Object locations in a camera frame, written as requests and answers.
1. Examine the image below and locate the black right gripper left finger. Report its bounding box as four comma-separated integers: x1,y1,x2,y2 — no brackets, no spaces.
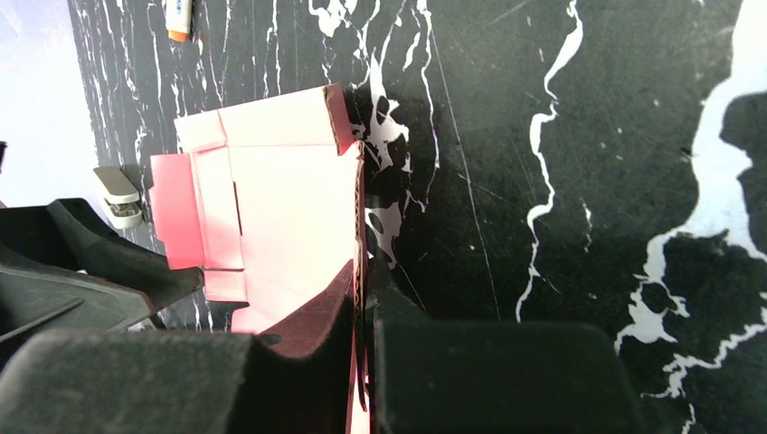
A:
1,264,355,433

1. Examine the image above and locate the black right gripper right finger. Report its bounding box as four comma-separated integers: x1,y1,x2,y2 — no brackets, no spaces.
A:
366,259,645,433

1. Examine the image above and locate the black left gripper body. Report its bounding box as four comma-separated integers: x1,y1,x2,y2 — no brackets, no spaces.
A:
1,199,204,360

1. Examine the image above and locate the pink cardboard box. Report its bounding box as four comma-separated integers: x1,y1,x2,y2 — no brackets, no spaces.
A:
149,84,365,433

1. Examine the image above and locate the orange capped white marker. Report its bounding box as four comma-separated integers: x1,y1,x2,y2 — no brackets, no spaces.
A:
165,0,193,42

